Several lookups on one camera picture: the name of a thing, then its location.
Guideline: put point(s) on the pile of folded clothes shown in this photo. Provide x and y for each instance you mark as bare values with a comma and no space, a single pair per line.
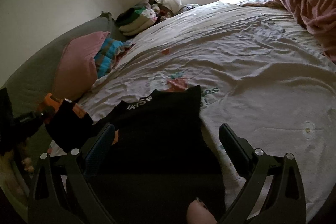
142,16

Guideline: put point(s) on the blue striped folded blanket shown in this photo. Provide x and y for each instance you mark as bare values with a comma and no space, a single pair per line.
106,57

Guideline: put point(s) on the pink pillow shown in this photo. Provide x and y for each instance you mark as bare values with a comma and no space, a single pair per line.
76,71

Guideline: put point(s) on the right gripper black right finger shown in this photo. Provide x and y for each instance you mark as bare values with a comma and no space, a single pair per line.
285,200

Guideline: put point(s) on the white strawberry print bedsheet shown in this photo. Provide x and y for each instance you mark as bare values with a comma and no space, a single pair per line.
259,72

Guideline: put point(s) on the grey padded headboard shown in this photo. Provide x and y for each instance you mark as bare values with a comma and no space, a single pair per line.
29,84

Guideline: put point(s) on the black garment with orange print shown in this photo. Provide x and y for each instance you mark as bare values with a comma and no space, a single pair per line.
157,164

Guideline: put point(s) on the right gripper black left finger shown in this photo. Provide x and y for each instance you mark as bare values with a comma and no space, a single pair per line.
61,192

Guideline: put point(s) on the right hand thumb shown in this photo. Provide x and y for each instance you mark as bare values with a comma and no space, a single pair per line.
197,213

